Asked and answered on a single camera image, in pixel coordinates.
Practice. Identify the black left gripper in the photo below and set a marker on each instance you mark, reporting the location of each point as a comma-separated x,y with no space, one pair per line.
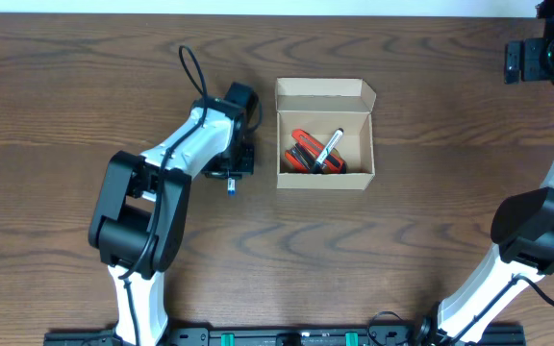
215,171

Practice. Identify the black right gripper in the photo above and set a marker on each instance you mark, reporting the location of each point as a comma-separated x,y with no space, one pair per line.
533,64

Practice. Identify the blue whiteboard marker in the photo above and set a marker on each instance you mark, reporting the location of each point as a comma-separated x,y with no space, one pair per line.
231,186

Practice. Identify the black cap whiteboard marker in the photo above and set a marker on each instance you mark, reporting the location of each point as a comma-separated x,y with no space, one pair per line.
326,151

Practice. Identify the brown cardboard box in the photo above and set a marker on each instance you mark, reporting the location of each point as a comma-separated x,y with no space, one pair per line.
319,107

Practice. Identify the orange utility knife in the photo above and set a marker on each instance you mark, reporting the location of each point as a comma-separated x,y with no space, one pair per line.
311,147

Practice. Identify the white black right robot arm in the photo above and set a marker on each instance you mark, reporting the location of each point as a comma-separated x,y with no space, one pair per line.
522,229

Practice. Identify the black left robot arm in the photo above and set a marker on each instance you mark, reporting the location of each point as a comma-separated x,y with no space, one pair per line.
140,215

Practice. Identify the red black utility knife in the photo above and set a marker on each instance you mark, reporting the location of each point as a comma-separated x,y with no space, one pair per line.
297,160

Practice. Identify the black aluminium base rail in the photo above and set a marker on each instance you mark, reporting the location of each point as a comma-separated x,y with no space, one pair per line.
395,334

